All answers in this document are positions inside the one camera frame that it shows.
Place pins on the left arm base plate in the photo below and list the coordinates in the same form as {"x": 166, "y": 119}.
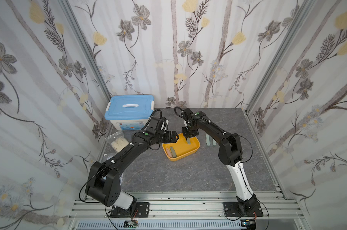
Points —
{"x": 137, "y": 210}

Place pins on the blue lid storage box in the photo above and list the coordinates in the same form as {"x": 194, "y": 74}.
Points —
{"x": 129, "y": 112}

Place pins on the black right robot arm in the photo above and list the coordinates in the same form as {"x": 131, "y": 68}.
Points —
{"x": 230, "y": 154}

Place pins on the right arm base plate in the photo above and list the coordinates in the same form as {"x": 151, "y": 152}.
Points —
{"x": 236, "y": 209}

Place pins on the grey-green folding fruit knife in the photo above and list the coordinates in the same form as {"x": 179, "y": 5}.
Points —
{"x": 173, "y": 153}

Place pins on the yellow plastic tray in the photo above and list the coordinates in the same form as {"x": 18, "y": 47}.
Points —
{"x": 181, "y": 147}

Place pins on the pink folding fruit knife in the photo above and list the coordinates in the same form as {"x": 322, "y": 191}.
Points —
{"x": 168, "y": 152}

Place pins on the small circuit board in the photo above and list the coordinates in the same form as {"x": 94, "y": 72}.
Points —
{"x": 130, "y": 224}

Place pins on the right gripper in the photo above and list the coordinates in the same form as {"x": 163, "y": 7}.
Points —
{"x": 190, "y": 132}

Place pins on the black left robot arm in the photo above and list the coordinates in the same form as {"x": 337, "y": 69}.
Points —
{"x": 103, "y": 183}

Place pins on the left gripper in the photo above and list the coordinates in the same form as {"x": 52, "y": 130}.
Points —
{"x": 168, "y": 140}

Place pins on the bag of white gloves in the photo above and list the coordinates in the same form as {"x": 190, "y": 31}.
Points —
{"x": 117, "y": 141}

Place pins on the aluminium frame rail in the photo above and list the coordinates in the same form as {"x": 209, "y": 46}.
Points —
{"x": 278, "y": 212}

